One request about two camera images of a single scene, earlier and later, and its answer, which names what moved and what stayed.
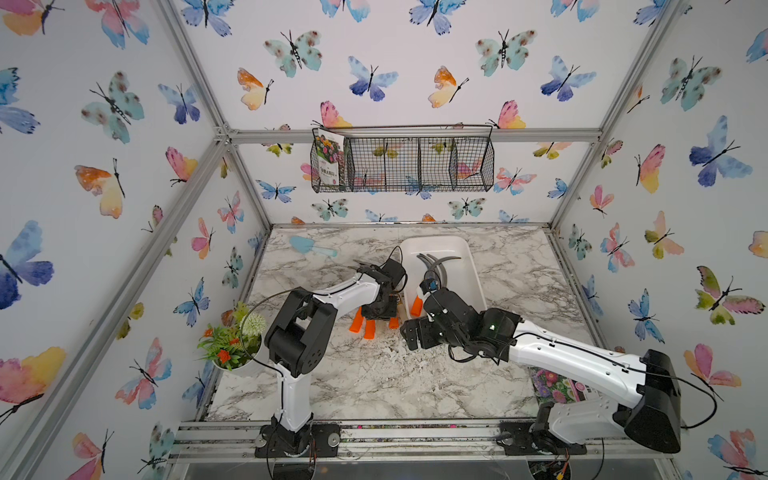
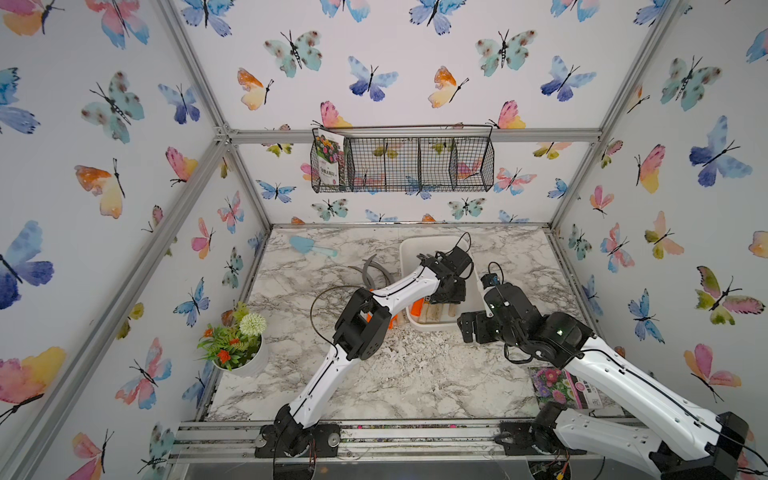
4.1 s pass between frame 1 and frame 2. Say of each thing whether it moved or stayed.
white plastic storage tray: stayed
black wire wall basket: stayed
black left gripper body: moved
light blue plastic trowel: stayed
